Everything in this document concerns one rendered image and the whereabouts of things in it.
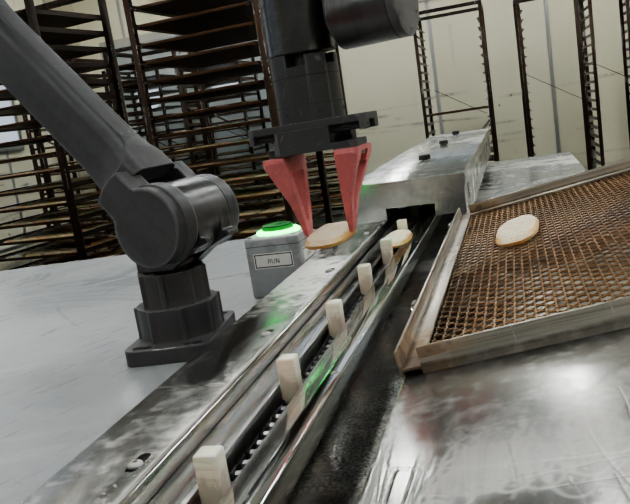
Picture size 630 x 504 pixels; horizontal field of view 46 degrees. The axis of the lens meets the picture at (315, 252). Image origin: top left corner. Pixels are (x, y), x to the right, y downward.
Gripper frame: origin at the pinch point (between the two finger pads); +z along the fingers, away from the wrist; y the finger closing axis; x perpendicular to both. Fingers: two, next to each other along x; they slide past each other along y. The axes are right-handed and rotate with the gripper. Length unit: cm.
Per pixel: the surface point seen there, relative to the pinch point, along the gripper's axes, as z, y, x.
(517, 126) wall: 26, 19, 700
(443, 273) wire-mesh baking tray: 4.4, 9.8, -4.5
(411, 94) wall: -21, -80, 700
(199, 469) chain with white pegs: 7.2, -0.5, -30.9
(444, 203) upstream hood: 5.5, 5.6, 45.4
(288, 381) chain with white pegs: 8.0, -0.2, -16.9
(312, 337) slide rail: 8.4, -1.4, -6.0
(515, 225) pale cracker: 2.7, 15.7, 3.8
